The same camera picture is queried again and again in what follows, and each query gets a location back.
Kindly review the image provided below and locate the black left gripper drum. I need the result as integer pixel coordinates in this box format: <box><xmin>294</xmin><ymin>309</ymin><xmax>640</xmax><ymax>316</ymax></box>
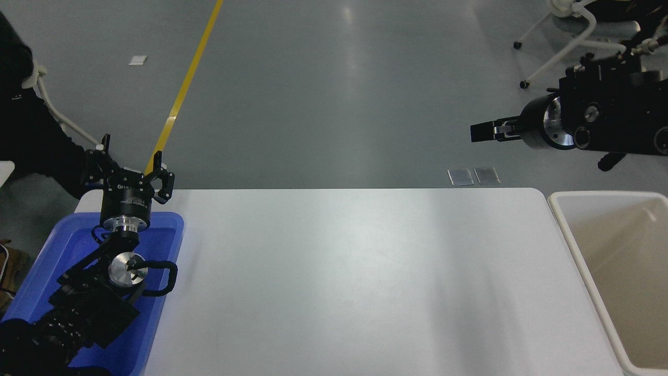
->
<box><xmin>99</xmin><ymin>174</ymin><xmax>158</xmax><ymax>223</ymax></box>

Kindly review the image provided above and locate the person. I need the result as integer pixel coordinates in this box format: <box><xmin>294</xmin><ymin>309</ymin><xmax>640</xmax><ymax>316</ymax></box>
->
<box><xmin>0</xmin><ymin>11</ymin><xmax>100</xmax><ymax>200</ymax></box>
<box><xmin>590</xmin><ymin>0</ymin><xmax>668</xmax><ymax>22</ymax></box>

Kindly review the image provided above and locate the white chair frame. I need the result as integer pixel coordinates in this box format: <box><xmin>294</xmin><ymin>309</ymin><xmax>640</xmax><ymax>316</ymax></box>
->
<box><xmin>20</xmin><ymin>62</ymin><xmax>101</xmax><ymax>149</ymax></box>

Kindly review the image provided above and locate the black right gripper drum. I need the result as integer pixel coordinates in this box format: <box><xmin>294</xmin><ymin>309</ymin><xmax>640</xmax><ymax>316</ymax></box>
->
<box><xmin>520</xmin><ymin>96</ymin><xmax>550</xmax><ymax>150</ymax></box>

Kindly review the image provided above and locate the blue plastic tray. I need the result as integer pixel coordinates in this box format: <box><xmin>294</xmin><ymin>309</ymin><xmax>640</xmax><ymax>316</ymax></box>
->
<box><xmin>0</xmin><ymin>211</ymin><xmax>185</xmax><ymax>376</ymax></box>

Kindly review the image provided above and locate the white wheeled chair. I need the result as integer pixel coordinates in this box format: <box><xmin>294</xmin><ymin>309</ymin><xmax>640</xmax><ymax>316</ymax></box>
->
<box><xmin>514</xmin><ymin>0</ymin><xmax>643</xmax><ymax>90</ymax></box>

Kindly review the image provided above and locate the large pale bin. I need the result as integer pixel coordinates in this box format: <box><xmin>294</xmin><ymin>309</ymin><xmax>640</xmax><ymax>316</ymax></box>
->
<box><xmin>548</xmin><ymin>190</ymin><xmax>668</xmax><ymax>376</ymax></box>

